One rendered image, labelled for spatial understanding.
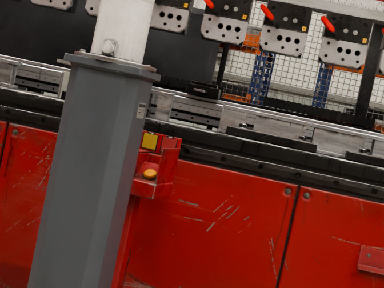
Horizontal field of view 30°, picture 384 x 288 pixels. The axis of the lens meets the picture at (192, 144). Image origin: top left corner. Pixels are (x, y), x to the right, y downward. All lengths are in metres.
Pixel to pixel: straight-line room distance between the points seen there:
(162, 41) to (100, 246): 1.52
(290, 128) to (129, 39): 0.95
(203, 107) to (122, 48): 1.11
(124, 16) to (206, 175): 0.84
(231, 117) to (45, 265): 1.00
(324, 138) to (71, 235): 1.09
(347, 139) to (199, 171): 0.51
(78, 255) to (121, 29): 0.50
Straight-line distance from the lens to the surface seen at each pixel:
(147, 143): 2.20
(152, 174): 2.10
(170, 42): 2.98
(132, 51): 1.61
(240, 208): 2.31
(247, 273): 2.34
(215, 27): 2.42
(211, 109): 2.66
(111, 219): 1.60
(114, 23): 1.61
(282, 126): 2.41
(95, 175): 1.58
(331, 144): 2.42
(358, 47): 2.42
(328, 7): 2.44
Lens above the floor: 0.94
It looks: 3 degrees down
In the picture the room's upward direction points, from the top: 12 degrees clockwise
